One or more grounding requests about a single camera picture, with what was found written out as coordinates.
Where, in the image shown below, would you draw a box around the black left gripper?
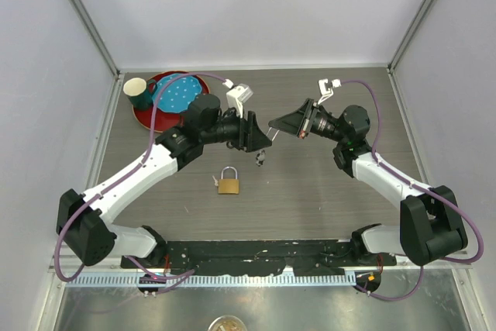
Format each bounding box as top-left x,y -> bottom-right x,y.
201,105 -> 272,153

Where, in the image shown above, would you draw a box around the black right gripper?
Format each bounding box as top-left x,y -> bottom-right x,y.
269,98 -> 347,143

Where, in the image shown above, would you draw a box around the keys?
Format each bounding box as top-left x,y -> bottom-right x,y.
256,149 -> 266,167

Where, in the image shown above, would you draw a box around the large brass padlock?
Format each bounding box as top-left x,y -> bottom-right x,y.
212,166 -> 240,195

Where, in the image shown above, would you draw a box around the small brass long-shackle padlock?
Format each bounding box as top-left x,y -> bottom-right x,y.
266,127 -> 280,143

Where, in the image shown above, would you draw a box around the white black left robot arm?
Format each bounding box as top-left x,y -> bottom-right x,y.
56,94 -> 272,268

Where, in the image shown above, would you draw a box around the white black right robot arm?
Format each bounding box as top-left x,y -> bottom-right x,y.
269,98 -> 468,266

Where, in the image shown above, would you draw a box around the blue dotted plate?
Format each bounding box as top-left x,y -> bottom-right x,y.
152,74 -> 203,114

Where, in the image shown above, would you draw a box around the dark green mug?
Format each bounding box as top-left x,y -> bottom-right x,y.
123,78 -> 157,111

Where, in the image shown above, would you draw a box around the round metal object bottom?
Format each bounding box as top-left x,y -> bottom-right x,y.
208,315 -> 247,331

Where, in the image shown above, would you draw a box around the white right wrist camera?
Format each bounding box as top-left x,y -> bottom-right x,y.
317,78 -> 342,105

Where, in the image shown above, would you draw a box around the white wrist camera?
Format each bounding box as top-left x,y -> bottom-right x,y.
317,78 -> 342,105
222,79 -> 253,118

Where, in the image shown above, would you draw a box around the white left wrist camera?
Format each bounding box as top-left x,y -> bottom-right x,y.
222,79 -> 253,118

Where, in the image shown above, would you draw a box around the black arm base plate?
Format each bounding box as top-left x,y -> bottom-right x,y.
139,240 -> 397,277

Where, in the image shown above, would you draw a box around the slotted blue-white cable duct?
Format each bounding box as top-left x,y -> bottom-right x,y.
67,271 -> 356,288

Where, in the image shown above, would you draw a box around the aluminium frame rail front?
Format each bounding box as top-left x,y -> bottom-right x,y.
57,240 -> 469,267

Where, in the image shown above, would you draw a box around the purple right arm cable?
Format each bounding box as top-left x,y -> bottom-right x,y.
339,78 -> 484,304

